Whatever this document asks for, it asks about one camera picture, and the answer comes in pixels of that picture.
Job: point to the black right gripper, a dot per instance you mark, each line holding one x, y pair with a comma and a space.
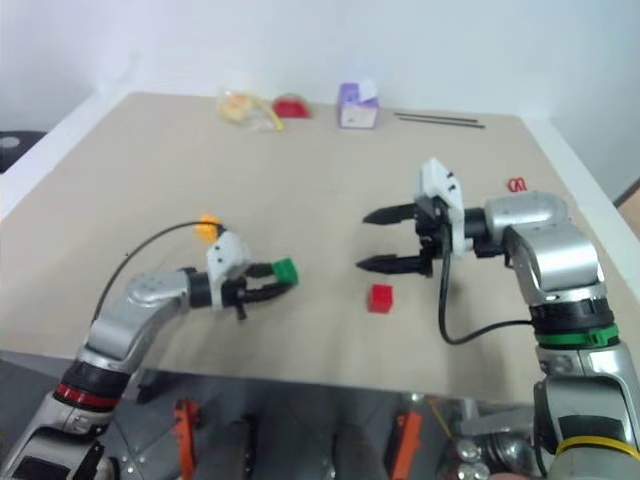
432, 225

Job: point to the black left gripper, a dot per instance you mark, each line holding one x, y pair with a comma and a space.
235, 292

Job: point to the green cube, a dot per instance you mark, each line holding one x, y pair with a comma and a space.
285, 270

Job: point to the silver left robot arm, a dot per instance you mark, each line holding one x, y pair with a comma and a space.
150, 296

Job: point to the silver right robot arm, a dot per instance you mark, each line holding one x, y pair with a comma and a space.
560, 250

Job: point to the red cube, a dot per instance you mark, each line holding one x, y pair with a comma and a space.
380, 298

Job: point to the yellow cube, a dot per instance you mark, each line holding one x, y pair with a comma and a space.
207, 229

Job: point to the thin black rod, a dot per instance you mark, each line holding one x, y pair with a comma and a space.
445, 123
435, 117

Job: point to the small red looped object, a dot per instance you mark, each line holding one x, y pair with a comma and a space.
517, 185

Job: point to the purple and white box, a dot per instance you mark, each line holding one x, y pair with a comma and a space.
356, 107

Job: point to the red item in plastic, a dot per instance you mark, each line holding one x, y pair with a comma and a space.
291, 108

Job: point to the orange clamp under table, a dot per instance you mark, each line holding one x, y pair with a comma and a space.
411, 440
186, 435

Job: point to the yellow item in plastic bag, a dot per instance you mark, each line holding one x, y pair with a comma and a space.
237, 107

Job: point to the silver rounded metal parts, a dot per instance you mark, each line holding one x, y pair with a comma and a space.
470, 452

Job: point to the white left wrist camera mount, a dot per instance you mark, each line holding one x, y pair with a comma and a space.
227, 252

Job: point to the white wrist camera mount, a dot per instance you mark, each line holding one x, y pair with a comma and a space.
227, 252
442, 185

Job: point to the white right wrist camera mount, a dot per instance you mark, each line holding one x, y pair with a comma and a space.
442, 185

